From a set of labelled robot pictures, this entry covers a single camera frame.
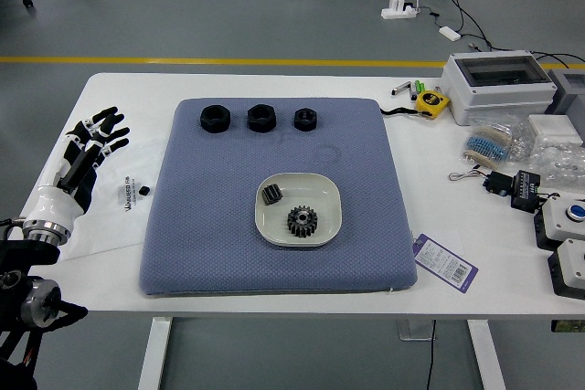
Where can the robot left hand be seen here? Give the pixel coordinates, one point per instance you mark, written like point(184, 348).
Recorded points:
point(57, 205)

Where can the small black gear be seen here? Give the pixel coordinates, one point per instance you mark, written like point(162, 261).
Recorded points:
point(273, 193)

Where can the large black gear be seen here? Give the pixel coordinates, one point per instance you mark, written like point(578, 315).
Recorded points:
point(297, 228)

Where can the white square dish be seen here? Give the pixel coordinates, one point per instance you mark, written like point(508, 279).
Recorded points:
point(320, 193)

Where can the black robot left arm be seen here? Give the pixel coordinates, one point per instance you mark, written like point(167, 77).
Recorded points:
point(23, 255)

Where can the big black hex nut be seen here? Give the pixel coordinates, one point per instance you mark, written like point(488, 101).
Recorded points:
point(261, 127)
point(215, 128)

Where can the small black hex nut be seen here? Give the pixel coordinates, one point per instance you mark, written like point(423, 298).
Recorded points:
point(305, 126)

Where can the white foam box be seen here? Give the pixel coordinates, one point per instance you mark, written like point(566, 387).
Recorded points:
point(553, 127)

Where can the control box with blue button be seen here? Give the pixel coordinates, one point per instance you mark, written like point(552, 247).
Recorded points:
point(560, 223)

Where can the white black control box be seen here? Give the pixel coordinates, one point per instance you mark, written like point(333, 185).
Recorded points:
point(571, 266)

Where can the dark grey box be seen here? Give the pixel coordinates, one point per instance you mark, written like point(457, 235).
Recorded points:
point(569, 98)

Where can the dark box under table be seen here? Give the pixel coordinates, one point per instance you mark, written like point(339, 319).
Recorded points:
point(566, 326)

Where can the clear printed plastic bag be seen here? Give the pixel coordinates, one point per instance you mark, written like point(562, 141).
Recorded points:
point(119, 225)

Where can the tiny black cube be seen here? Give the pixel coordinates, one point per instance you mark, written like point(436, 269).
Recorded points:
point(145, 190)

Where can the white table leg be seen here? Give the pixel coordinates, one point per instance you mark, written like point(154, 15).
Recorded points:
point(153, 358)
point(486, 358)

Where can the blue-grey padded mat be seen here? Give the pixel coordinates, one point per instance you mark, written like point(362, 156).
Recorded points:
point(274, 148)

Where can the yellow tape measure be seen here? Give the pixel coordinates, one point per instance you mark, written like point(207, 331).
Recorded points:
point(432, 103)

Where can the purple barcode tag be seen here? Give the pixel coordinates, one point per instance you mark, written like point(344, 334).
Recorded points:
point(443, 262)

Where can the white power strip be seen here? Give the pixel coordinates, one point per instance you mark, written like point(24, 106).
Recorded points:
point(397, 12)

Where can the white power adapter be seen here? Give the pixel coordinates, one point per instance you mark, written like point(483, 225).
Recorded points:
point(449, 33)

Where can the clear bag of resistors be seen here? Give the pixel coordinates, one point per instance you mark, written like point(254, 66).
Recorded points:
point(491, 143)

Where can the small black servo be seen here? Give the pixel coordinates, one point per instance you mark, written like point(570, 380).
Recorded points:
point(499, 183)

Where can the black electronic module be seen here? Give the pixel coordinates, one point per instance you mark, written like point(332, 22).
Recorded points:
point(525, 191)

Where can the clear bag of parts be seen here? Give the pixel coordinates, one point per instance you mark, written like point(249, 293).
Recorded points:
point(557, 164)

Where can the grey metal bracket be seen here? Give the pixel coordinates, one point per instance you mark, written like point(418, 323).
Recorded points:
point(411, 330)

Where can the grey electrical enclosure box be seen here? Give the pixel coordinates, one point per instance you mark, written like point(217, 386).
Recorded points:
point(498, 98)

